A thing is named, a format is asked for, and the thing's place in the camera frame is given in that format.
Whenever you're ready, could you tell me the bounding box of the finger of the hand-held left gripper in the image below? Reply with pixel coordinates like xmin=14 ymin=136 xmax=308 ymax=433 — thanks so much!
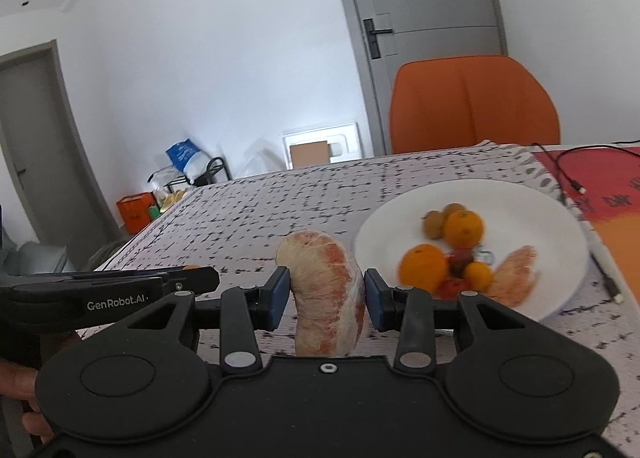
xmin=74 ymin=267 xmax=187 ymax=283
xmin=161 ymin=265 xmax=220 ymax=293

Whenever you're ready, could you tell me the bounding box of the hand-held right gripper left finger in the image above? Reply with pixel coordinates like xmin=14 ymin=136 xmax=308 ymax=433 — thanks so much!
xmin=116 ymin=266 xmax=293 ymax=376

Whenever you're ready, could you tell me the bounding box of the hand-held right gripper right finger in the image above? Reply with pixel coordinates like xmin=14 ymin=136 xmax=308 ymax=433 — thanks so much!
xmin=364 ymin=268 xmax=533 ymax=372

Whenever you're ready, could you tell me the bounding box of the thick peeled pomelo segment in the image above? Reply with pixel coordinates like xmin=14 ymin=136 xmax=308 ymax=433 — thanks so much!
xmin=276 ymin=231 xmax=366 ymax=357

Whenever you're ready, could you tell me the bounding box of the large orange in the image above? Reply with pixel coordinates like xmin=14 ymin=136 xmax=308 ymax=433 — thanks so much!
xmin=398 ymin=244 xmax=449 ymax=289
xmin=444 ymin=209 xmax=485 ymax=250

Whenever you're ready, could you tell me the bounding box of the red cherry tomato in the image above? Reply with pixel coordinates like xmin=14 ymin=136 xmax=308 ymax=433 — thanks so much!
xmin=446 ymin=248 xmax=475 ymax=277
xmin=435 ymin=277 xmax=469 ymax=300

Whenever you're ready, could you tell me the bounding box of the long peeled pomelo segment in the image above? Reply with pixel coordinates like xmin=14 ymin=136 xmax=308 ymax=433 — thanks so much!
xmin=487 ymin=245 xmax=543 ymax=309

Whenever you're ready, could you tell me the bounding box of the white plate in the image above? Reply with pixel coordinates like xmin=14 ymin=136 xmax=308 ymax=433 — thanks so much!
xmin=354 ymin=179 xmax=590 ymax=323

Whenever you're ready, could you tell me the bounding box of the person's left hand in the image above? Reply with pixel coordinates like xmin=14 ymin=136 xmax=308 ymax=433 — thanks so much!
xmin=0 ymin=358 xmax=55 ymax=445

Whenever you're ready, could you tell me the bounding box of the grey cushion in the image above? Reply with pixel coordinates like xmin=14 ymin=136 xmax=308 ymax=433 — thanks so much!
xmin=9 ymin=241 xmax=72 ymax=275

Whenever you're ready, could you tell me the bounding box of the orange box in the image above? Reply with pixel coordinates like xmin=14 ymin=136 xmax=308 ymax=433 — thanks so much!
xmin=116 ymin=192 xmax=160 ymax=235

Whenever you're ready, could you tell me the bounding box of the checked white tablecloth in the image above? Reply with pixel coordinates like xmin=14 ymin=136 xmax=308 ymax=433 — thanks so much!
xmin=77 ymin=141 xmax=640 ymax=458

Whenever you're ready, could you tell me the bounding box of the clear plastic bag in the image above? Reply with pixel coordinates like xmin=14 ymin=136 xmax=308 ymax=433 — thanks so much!
xmin=147 ymin=165 xmax=194 ymax=209

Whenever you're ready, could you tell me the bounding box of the black metal cart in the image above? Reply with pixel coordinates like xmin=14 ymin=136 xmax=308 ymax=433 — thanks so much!
xmin=192 ymin=157 xmax=231 ymax=188

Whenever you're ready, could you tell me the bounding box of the blue and white bag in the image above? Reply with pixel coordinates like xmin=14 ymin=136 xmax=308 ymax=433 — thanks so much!
xmin=165 ymin=138 xmax=214 ymax=184

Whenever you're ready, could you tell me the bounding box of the plain grey door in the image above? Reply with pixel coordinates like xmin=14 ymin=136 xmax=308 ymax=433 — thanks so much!
xmin=0 ymin=40 xmax=109 ymax=260

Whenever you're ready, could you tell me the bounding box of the brown cardboard sheet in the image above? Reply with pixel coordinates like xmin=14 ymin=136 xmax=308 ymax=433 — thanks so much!
xmin=290 ymin=140 xmax=331 ymax=168

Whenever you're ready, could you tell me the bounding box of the white foam packaging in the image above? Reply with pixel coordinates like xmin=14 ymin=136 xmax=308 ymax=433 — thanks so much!
xmin=281 ymin=122 xmax=361 ymax=170

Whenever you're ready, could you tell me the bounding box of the orange chair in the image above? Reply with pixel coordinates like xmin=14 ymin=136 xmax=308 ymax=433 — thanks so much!
xmin=389 ymin=55 xmax=561 ymax=155

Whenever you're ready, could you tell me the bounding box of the black cable with white plug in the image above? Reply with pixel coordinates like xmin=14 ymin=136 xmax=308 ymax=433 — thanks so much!
xmin=559 ymin=191 xmax=625 ymax=304

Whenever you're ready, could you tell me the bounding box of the black door lock handle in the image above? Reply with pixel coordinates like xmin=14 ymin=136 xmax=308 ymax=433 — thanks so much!
xmin=363 ymin=18 xmax=395 ymax=60

